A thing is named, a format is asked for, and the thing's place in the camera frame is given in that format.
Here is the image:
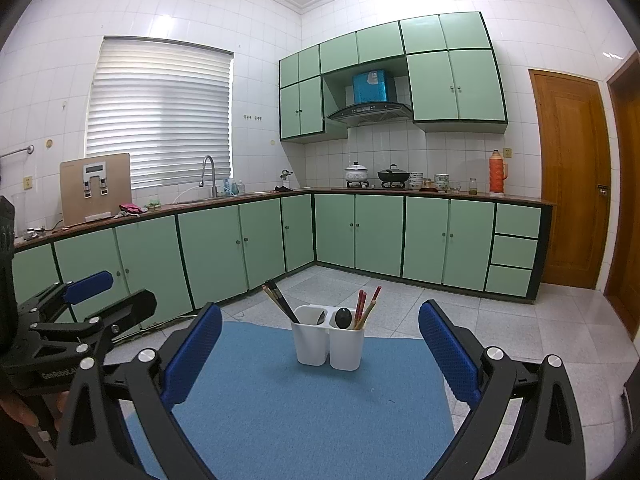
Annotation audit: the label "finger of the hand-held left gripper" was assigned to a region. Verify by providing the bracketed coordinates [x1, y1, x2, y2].
[16, 269, 116, 324]
[29, 288, 158, 359]

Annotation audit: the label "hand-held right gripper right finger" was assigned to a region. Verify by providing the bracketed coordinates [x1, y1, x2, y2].
[418, 300, 587, 480]

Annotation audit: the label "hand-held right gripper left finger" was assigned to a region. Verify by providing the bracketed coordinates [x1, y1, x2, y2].
[56, 301, 224, 480]

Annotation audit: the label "light wooden chopstick red pattern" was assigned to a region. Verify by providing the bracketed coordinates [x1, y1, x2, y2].
[261, 285, 297, 324]

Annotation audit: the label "white two-compartment utensil holder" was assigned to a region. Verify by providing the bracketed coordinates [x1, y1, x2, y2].
[291, 304, 366, 372]

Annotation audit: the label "person's left hand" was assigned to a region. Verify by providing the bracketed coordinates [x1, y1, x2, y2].
[0, 392, 43, 431]

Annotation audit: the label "brown board with white device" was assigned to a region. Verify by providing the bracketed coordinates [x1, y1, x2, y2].
[59, 153, 132, 227]

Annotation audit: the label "blue mat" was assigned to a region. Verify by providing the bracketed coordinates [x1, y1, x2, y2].
[125, 321, 457, 480]

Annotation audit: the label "green lower cabinets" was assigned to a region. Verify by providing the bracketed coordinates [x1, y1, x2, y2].
[10, 187, 556, 341]

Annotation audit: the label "green cabinets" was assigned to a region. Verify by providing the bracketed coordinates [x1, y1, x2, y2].
[10, 187, 556, 341]
[278, 11, 508, 144]

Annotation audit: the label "metal faucet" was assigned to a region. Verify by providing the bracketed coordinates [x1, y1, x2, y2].
[199, 155, 218, 198]

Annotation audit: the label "orange thermos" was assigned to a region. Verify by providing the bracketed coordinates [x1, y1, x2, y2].
[488, 149, 508, 196]

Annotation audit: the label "gas stove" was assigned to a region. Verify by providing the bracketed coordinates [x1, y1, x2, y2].
[332, 181, 406, 191]

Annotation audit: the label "white window blind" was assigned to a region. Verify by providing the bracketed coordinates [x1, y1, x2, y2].
[84, 36, 235, 190]

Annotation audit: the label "black wok with lid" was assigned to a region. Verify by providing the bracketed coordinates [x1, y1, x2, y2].
[376, 163, 411, 184]

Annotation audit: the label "white cooking pot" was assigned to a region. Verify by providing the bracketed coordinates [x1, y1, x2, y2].
[344, 161, 371, 184]

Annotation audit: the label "plain wooden door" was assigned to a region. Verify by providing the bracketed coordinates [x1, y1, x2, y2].
[602, 50, 640, 341]

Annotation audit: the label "green upper cabinets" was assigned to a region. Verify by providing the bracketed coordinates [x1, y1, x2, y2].
[278, 11, 508, 144]

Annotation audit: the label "blue hood chimney cover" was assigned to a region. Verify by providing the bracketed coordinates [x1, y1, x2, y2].
[352, 69, 392, 106]

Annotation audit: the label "wooden door with handle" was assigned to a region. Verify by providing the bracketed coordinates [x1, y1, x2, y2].
[528, 68, 612, 291]

